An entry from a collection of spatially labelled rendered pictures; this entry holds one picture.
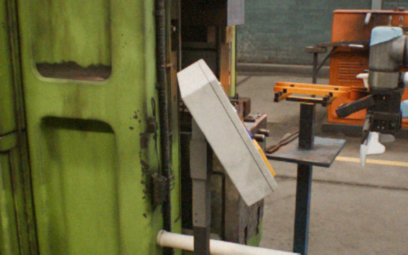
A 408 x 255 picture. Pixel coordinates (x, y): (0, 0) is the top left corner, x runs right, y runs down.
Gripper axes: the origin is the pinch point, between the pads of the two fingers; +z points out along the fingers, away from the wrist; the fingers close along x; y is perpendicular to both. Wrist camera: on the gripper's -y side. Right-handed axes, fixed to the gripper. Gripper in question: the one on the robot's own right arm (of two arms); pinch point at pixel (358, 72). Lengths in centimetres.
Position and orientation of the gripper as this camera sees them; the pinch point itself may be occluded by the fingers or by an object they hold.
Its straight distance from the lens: 234.9
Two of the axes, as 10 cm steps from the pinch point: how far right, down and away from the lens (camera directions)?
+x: 4.3, -2.3, 8.7
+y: 0.0, 9.7, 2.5
